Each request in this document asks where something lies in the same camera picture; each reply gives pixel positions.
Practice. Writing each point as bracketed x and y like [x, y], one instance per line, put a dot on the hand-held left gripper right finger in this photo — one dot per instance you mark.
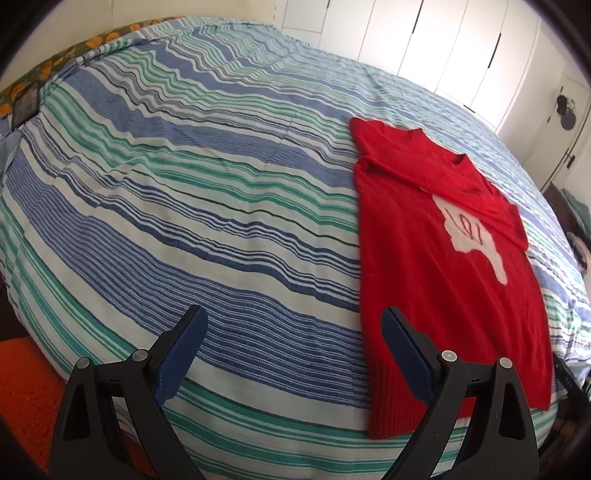
[406, 355]

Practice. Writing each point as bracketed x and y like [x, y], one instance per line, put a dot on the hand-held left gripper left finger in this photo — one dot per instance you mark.
[181, 356]

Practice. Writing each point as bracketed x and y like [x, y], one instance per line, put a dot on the red sweater with white print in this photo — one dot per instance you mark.
[415, 258]

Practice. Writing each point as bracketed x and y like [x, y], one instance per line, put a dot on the pink patterned clothes pile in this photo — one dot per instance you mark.
[582, 251]

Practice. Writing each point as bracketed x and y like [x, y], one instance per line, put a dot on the grey-green folded clothes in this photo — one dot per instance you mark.
[579, 207]

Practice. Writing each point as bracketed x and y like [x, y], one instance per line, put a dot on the striped blue green blanket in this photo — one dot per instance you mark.
[184, 207]

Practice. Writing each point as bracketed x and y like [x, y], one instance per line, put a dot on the orange rug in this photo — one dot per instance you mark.
[27, 392]

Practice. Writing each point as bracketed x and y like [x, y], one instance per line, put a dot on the white door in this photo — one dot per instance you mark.
[561, 147]

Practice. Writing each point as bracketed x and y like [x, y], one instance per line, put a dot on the dark flat tablet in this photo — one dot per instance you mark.
[27, 108]

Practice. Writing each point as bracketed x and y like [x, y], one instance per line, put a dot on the white wardrobe doors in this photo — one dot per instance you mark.
[415, 41]

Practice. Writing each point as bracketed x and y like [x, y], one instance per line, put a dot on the floral orange green pillow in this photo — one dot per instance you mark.
[55, 64]

